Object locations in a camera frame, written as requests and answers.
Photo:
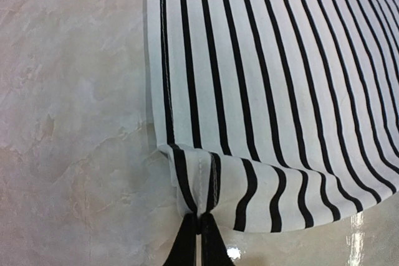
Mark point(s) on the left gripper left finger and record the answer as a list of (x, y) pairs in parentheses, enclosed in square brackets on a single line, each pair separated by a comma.
[(183, 251)]

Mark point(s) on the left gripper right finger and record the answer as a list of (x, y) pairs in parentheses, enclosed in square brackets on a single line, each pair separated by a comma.
[(213, 249)]

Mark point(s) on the black white striped shirt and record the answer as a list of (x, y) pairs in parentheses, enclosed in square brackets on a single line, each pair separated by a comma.
[(276, 115)]

